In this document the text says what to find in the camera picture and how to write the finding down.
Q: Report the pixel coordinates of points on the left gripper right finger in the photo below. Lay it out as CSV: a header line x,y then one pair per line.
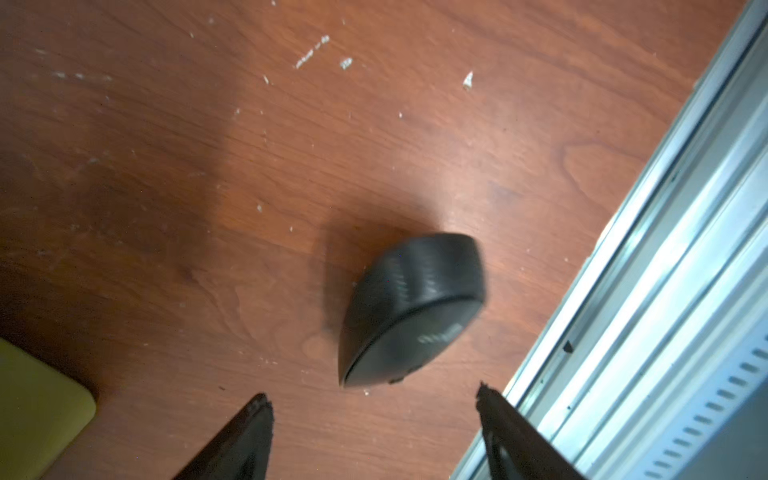
x,y
514,448

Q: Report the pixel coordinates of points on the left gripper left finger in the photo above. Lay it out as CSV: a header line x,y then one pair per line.
x,y
241,449

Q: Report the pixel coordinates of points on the black computer mouse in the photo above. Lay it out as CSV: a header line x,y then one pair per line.
x,y
411,304

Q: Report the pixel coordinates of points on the three-drawer storage box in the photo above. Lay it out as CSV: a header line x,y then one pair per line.
x,y
42,412

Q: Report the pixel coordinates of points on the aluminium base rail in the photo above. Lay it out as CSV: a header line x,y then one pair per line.
x,y
662,336

